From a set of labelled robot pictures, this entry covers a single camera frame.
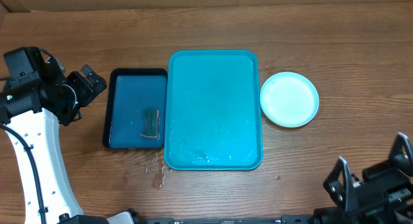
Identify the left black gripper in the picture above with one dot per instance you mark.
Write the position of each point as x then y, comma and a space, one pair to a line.
86, 90

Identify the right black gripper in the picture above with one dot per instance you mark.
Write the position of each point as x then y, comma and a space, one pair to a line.
364, 189

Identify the green and orange sponge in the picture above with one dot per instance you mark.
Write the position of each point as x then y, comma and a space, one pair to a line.
152, 122

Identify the light blue plate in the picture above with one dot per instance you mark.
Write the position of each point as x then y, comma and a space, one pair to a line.
289, 99

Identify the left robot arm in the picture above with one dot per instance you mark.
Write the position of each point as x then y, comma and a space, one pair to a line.
37, 99

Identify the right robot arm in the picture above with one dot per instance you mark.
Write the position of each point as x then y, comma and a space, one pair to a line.
337, 215

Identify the black water tray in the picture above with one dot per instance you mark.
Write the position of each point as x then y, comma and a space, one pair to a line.
131, 91

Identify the teal plastic tray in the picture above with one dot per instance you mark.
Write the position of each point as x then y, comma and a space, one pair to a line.
213, 114

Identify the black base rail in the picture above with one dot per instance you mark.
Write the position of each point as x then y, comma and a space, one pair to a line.
130, 216

